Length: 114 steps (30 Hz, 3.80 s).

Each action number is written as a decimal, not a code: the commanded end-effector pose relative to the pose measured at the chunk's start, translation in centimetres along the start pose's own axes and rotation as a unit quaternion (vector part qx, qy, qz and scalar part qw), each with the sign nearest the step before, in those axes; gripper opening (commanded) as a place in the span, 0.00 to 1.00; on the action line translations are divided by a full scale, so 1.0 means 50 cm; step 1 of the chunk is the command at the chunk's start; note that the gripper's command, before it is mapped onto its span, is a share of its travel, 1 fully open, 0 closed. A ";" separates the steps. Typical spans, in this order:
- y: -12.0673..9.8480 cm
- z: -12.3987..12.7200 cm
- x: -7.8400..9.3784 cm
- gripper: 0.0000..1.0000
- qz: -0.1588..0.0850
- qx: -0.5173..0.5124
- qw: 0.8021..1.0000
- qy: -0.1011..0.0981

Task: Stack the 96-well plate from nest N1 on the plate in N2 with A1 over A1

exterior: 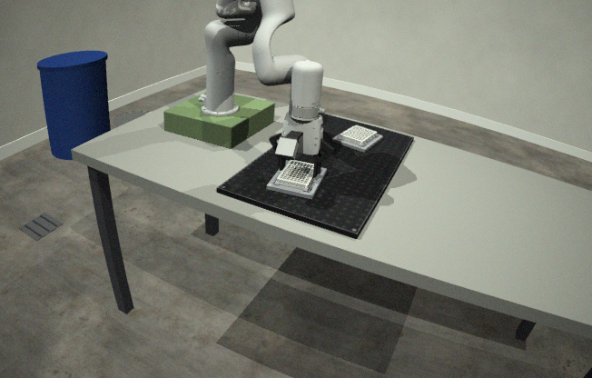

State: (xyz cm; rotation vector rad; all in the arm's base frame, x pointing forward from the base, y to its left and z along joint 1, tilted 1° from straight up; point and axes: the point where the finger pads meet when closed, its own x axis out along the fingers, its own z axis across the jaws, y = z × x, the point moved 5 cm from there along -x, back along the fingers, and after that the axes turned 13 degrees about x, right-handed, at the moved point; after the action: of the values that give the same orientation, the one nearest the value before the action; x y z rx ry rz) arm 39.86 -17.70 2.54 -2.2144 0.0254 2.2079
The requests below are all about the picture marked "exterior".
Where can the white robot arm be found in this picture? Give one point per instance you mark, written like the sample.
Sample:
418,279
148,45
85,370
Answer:
242,18

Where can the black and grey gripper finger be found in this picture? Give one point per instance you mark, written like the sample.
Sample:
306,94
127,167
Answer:
319,158
281,161

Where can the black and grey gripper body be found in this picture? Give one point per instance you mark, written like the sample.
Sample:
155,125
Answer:
311,128

